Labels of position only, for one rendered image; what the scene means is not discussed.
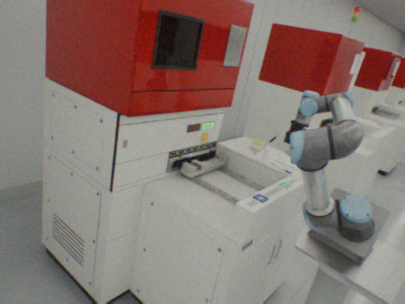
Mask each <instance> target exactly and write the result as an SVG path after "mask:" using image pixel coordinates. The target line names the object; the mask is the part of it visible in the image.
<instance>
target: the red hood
mask: <svg viewBox="0 0 405 304"><path fill-rule="evenodd" d="M254 5H255V4H253V3H251V2H246V1H245V0H47V4H46V42H45V76H46V77H48V78H50V79H51V80H54V81H56V82H57V83H60V84H62V85H63V86H66V87H68V88H69V89H73V90H75V91H76V92H78V93H81V94H82V95H84V96H86V97H89V98H90V99H92V100H95V101H96V102H98V103H101V104H103V105H105V106H108V107H109V108H111V109H112V110H116V111H117V112H118V113H122V115H125V116H128V117H132V116H150V115H156V114H162V113H175V112H187V111H193V110H206V109H212V108H224V107H232V101H233V96H234V93H235V88H236V84H237V79H238V74H239V71H240V66H241V62H242V57H243V54H244V49H245V43H246V39H247V37H248V32H249V26H250V23H251V20H252V12H253V9H254Z"/></svg>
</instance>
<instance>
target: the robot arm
mask: <svg viewBox="0 0 405 304"><path fill-rule="evenodd" d="M353 107H354V97H353V94H352V92H341V93H336V94H332V95H327V96H320V95H319V94H318V93H315V92H313V91H309V90H305V91H304V92H303V96H302V98H301V102H300V106H299V109H298V110H297V114H296V119H295V120H291V126H290V130H289V131H287V132H286V136H285V138H284V140H283V141H284V142H286V143H287V144H289V145H290V149H288V150H286V151H285V153H286V154H287V155H288V156H290V163H292V164H295V165H296V167H298V168H299V169H300V170H301V171H302V178H303V181H304V185H305V191H306V197H307V198H306V201H304V202H303V204H302V211H303V217H304V221H305V223H306V224H307V227H315V228H319V227H324V228H332V227H338V229H339V232H340V234H341V235H342V236H344V238H346V239H347V240H348V241H354V242H363V241H367V240H369V238H371V237H372V236H373V233H374V231H375V223H374V221H373V220H372V206H371V205H370V203H369V202H368V200H367V199H365V198H364V197H363V196H359V195H348V196H344V197H343V199H332V198H331V197H330V196H329V192H328V187H327V178H326V168H325V167H326V165H327V164H328V162H329V160H339V159H342V158H345V157H348V156H350V154H352V153H353V152H355V151H356V150H357V148H358V147H359V146H360V145H361V141H362V140H363V137H364V131H363V129H362V127H361V125H360V123H359V122H358V121H356V119H355V118H354V113H353V112H352V108H353ZM323 112H331V114H332V117H333V123H334V126H332V127H323V128H313V129H309V130H306V128H305V127H309V124H310V123H311V121H312V116H314V115H315V114H320V113H323Z"/></svg>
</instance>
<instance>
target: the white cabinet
mask: <svg viewBox="0 0 405 304"><path fill-rule="evenodd" d="M306 198H307V197H306ZM306 198H304V199H303V200H302V201H300V202H299V203H297V205H296V206H295V207H293V208H291V209H290V210H289V211H287V212H286V213H285V214H283V215H281V216H280V217H278V218H277V219H276V220H274V221H273V222H272V223H270V224H268V225H267V226H265V227H264V228H263V229H261V230H260V231H259V232H258V233H255V234H254V235H253V236H251V237H250V238H249V239H247V240H245V242H242V243H241V244H240V245H237V244H236V243H235V242H234V241H231V240H229V239H228V238H227V237H225V236H224V235H222V234H220V233H219V232H217V231H216V230H215V229H212V228H211V227H210V226H208V225H207V224H205V223H204V222H201V221H200V220H199V219H197V218H196V217H195V216H192V215H191V214H190V213H188V212H186V211H185V210H183V209H182V208H181V207H178V206H177V205H176V204H175V203H172V202H171V201H170V200H168V199H166V198H165V197H163V196H162V195H160V194H158V193H157V192H155V191H154V190H153V189H151V188H149V187H147V186H146V185H145V184H144V191H143V196H142V204H141V213H140V218H139V223H138V235H137V240H136V245H135V249H134V262H133V267H132V272H131V281H130V291H132V292H133V294H132V296H133V298H135V299H136V301H137V302H139V304H263V302H265V301H266V299H267V298H268V297H269V295H271V294H272V292H274V291H275V289H277V288H278V286H280V285H281V283H282V282H283V281H284V280H285V279H286V278H287V276H288V273H289V271H290V269H291V264H292V263H293V260H294V256H295V254H296V252H297V249H296V248H294V246H295V245H296V243H297V239H298V238H299V237H300V235H301V231H302V230H303V229H304V227H306V223H305V221H304V217H303V211H302V204H303V202H304V201H306Z"/></svg>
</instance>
